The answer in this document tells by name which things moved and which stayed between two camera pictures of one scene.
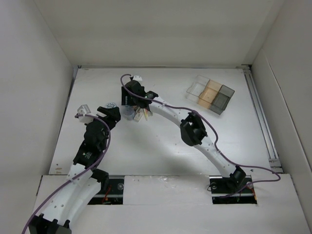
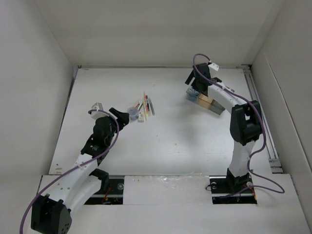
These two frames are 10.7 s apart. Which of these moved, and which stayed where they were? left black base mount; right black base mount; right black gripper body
Moved: right black gripper body
Stayed: right black base mount; left black base mount
